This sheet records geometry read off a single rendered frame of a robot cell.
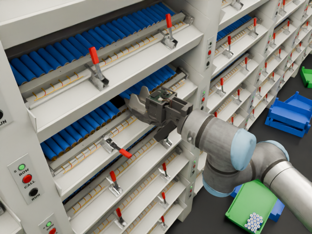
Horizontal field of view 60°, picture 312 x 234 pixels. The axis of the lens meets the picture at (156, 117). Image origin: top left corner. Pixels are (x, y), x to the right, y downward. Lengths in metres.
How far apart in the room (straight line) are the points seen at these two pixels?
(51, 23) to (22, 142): 0.22
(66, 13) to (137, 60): 0.26
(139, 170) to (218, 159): 0.37
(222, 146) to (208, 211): 1.16
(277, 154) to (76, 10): 0.59
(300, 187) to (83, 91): 0.54
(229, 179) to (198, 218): 1.04
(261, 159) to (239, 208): 1.02
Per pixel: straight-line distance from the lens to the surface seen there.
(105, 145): 0.75
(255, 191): 1.81
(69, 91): 0.61
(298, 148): 2.33
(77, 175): 0.71
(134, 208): 1.10
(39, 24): 0.49
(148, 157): 0.99
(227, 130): 0.64
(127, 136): 0.78
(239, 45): 1.34
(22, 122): 0.52
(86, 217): 0.87
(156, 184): 1.16
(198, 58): 0.96
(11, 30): 0.47
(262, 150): 0.79
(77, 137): 0.74
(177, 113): 0.68
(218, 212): 1.78
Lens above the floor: 1.48
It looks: 39 degrees down
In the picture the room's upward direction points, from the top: straight up
